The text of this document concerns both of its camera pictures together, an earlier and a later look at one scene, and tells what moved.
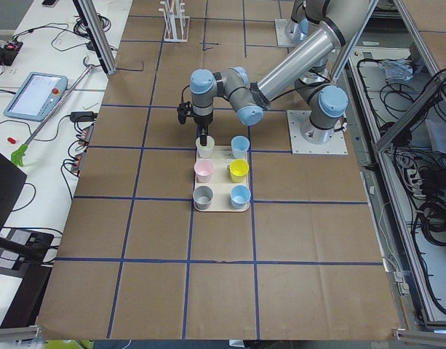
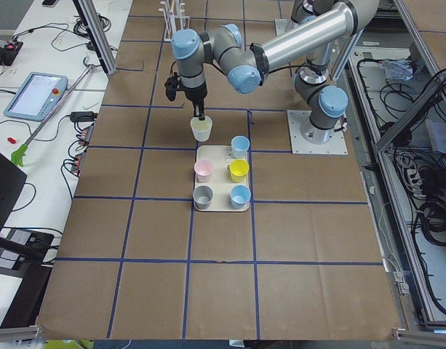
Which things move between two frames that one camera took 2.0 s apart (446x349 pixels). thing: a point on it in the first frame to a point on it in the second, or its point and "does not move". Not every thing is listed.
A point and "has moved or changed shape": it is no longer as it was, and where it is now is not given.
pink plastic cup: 203,169 does not move
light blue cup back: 240,145 does not move
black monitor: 6,182 does not move
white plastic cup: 205,151 has moved or changed shape
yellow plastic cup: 239,169 does not move
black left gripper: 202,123 to 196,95
